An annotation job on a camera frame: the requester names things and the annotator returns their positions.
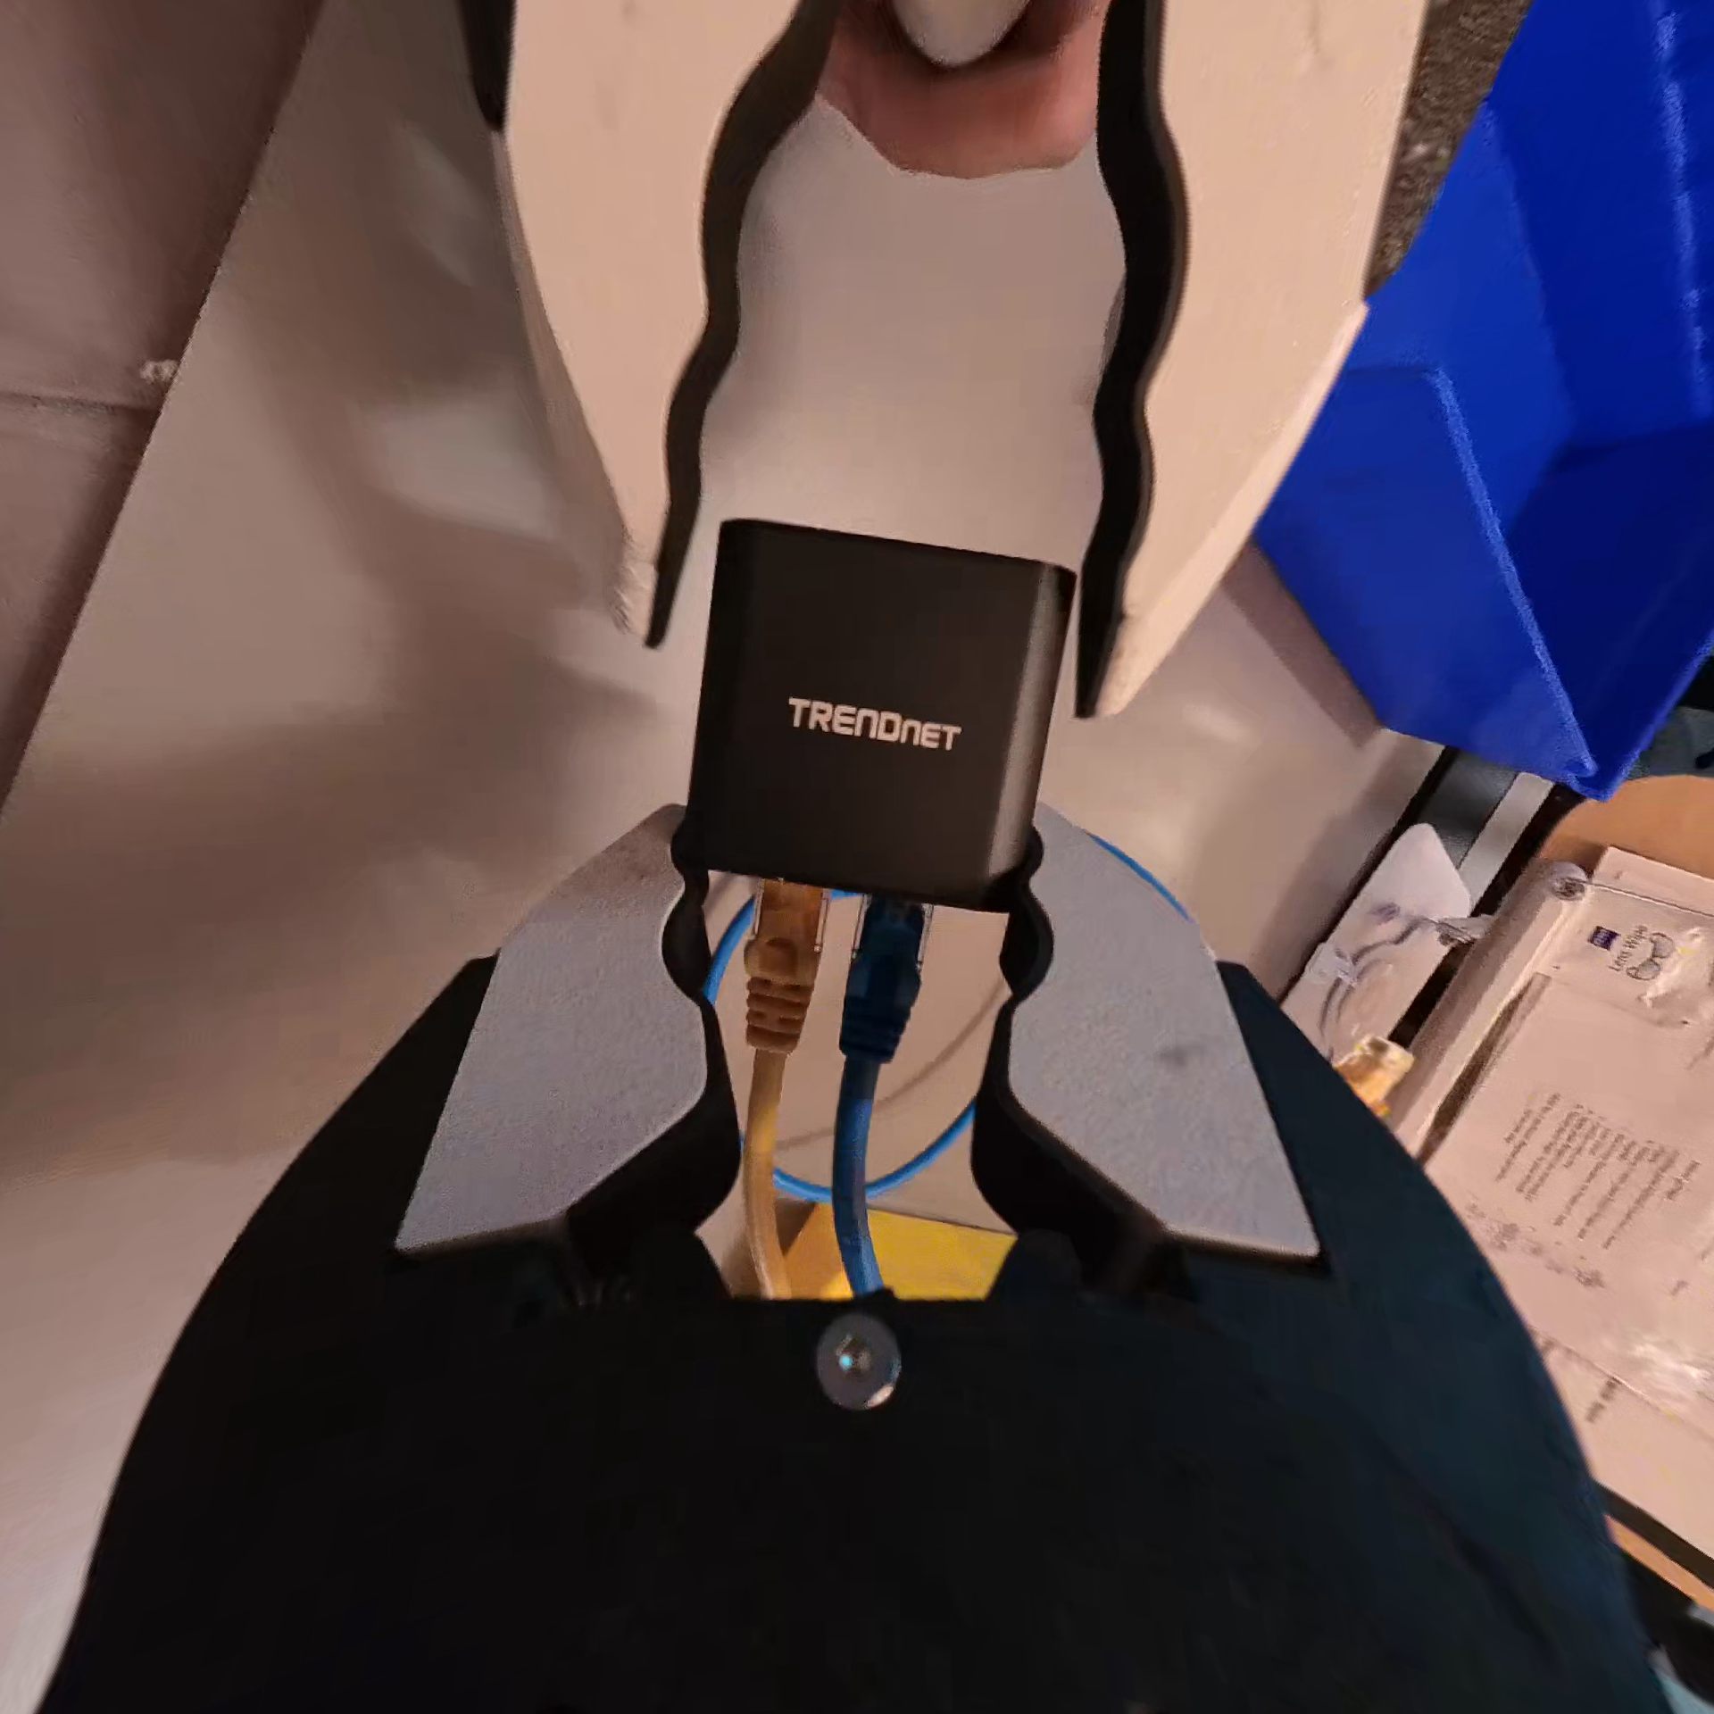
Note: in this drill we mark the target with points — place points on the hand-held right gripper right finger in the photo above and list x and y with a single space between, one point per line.
1150 1058

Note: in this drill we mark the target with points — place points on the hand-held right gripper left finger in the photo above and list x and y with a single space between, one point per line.
576 1058

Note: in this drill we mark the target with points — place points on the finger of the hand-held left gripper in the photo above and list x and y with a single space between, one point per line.
1271 335
603 268

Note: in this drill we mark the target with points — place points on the yellow plastic bin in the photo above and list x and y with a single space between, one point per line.
936 1259

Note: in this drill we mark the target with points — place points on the black network adapter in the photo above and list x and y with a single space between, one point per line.
870 670

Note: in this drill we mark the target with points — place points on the light grey desk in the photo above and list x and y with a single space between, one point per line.
334 805

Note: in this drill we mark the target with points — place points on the person's left hand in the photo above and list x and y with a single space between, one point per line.
990 127

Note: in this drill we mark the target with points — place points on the white plastic board base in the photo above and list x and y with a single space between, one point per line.
1391 925

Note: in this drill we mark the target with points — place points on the blue plastic bin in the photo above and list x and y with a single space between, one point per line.
1539 468

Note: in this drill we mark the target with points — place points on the laminated instruction sheet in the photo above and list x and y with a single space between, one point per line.
1579 1139

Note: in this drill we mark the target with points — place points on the white wipe packet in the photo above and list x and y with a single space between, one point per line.
1646 965

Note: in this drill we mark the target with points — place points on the papers in plastic sleeve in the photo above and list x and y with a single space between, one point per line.
1661 805

